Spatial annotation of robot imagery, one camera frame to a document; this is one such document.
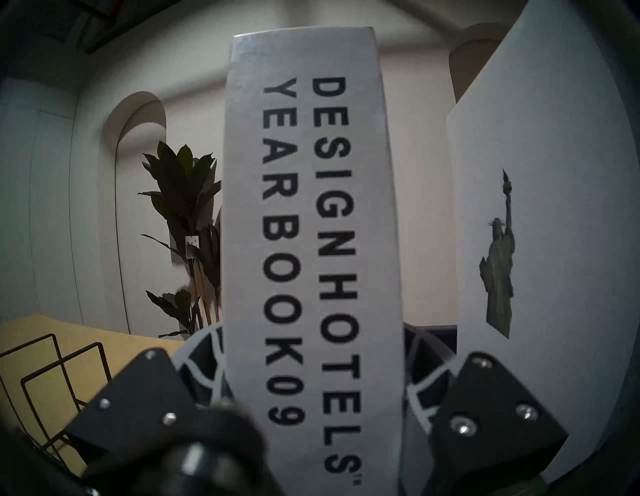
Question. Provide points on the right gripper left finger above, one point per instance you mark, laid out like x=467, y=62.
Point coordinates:
x=145, y=395

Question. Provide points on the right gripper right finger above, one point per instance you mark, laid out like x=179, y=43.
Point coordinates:
x=490, y=415

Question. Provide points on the white Design Hotels yearbook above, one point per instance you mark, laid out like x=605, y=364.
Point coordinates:
x=310, y=250

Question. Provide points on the white Statue of Liberty book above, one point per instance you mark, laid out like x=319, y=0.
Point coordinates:
x=550, y=200

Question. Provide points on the black metal utility cart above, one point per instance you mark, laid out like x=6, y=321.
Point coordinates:
x=440, y=337

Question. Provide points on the white plant label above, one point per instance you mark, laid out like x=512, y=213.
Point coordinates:
x=192, y=247

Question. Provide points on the tall green potted plant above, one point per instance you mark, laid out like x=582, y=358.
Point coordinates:
x=175, y=190

